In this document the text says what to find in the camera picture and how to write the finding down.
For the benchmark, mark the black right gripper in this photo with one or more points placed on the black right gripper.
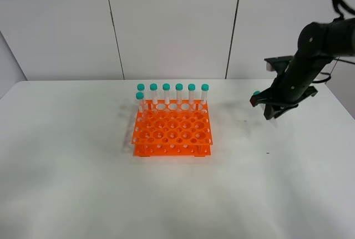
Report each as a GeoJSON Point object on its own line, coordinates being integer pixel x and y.
{"type": "Point", "coordinates": [287, 91]}

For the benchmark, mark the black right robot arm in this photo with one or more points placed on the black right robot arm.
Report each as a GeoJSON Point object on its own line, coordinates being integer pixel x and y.
{"type": "Point", "coordinates": [318, 45]}

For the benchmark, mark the back row tube far right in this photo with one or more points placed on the back row tube far right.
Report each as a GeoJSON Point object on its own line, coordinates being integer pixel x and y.
{"type": "Point", "coordinates": [204, 91]}

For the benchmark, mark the orange test tube rack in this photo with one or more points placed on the orange test tube rack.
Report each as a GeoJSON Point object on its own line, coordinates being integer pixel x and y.
{"type": "Point", "coordinates": [173, 130]}

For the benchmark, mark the back row tube far left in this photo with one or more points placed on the back row tube far left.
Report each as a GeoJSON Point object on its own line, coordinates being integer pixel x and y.
{"type": "Point", "coordinates": [140, 95]}

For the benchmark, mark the second row tube left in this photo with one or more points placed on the second row tube left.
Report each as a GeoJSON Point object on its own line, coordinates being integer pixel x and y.
{"type": "Point", "coordinates": [141, 110]}

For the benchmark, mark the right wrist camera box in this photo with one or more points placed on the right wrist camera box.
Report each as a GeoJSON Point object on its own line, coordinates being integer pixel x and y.
{"type": "Point", "coordinates": [277, 64]}

